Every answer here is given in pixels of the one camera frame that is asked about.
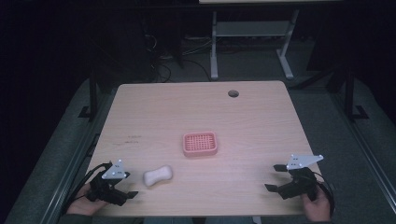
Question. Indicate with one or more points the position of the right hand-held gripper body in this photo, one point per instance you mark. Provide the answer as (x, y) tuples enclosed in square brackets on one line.
[(298, 184)]

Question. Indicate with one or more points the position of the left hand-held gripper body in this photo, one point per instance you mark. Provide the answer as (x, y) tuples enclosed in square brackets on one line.
[(104, 186)]

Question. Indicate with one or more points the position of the white soap bar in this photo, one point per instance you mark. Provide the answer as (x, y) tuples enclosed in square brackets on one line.
[(158, 175)]

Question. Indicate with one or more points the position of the pink soap dish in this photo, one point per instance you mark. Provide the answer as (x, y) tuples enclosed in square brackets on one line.
[(200, 144)]

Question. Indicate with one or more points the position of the person's left hand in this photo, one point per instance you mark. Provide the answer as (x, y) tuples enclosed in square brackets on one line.
[(83, 203)]

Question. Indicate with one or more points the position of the person's right hand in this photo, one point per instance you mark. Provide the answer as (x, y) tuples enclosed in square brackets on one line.
[(318, 207)]

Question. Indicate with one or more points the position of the black metal stand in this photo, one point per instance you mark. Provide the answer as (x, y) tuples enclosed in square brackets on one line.
[(350, 93), (92, 93)]

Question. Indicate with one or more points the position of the aluminium frame rail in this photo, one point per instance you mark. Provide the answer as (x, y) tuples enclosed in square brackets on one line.
[(364, 146), (73, 168)]

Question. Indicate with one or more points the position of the white metal desk frame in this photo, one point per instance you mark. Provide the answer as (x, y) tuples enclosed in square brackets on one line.
[(251, 28)]

